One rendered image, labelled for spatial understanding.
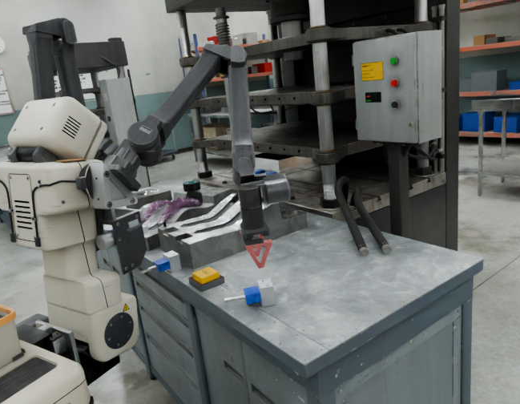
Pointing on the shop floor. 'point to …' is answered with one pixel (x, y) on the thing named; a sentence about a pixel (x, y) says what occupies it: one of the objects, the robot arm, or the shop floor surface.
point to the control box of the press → (398, 105)
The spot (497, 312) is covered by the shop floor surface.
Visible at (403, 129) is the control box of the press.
